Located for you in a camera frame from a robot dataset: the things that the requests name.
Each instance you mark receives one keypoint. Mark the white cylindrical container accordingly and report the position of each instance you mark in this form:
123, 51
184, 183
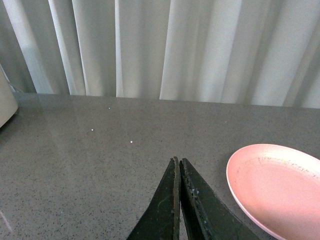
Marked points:
8, 103

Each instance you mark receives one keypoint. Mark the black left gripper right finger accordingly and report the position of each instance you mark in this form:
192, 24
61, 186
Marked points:
205, 216

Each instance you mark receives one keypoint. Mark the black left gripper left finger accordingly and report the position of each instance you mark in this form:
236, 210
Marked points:
161, 220

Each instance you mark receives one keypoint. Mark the pink plate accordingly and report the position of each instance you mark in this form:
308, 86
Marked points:
278, 188

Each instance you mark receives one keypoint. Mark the white pleated curtain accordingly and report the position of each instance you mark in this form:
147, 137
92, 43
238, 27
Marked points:
258, 52

